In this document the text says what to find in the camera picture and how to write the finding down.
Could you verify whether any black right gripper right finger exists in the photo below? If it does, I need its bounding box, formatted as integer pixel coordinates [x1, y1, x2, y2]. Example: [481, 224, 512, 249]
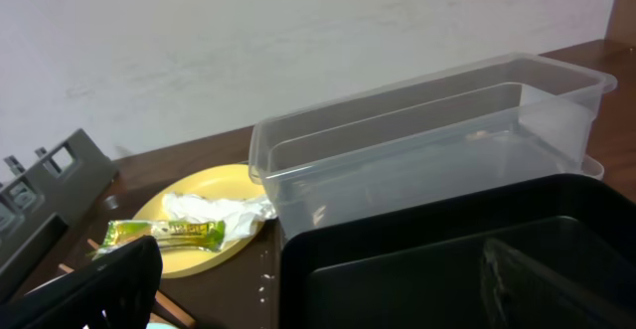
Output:
[480, 239, 635, 329]

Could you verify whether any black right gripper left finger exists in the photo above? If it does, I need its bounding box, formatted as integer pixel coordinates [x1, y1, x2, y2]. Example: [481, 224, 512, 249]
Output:
[1, 236, 162, 329]

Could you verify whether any light blue bowl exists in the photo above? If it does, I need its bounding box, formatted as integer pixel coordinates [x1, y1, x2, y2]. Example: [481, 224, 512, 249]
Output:
[146, 322, 179, 329]

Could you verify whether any green snack wrapper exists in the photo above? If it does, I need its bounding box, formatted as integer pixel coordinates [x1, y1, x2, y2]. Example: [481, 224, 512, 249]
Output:
[93, 220, 226, 256]

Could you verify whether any white tissue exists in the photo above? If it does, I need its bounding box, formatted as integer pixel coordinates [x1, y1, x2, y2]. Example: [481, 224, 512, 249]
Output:
[162, 193, 277, 243]

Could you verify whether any black waste bin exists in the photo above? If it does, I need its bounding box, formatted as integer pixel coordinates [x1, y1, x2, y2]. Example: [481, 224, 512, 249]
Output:
[279, 174, 635, 328]

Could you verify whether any upper wooden chopstick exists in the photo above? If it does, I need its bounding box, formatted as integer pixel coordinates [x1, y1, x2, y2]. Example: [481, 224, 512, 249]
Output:
[86, 239, 99, 250]

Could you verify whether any grey dish rack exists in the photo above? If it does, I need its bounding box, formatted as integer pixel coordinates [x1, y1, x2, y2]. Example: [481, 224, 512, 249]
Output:
[1, 129, 117, 302]

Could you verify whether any yellow plate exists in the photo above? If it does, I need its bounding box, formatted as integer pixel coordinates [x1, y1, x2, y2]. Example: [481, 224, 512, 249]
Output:
[133, 164, 264, 279]

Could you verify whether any clear plastic bin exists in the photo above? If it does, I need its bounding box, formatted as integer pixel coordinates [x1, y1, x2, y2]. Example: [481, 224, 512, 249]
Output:
[248, 53, 617, 238]

